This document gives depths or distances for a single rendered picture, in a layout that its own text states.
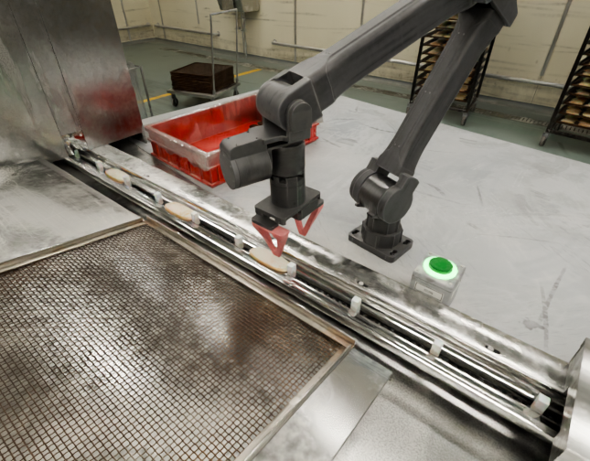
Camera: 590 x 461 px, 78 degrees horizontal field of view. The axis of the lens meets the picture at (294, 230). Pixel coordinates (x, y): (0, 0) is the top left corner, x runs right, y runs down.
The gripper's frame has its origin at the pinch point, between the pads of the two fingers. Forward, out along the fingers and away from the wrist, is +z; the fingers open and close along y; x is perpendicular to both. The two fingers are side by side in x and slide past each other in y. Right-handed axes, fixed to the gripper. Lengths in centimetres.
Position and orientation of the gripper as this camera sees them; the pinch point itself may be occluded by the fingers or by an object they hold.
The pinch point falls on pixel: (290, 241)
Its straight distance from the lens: 66.5
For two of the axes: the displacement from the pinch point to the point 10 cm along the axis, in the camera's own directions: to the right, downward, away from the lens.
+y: -6.2, 4.9, -6.2
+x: 7.8, 3.6, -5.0
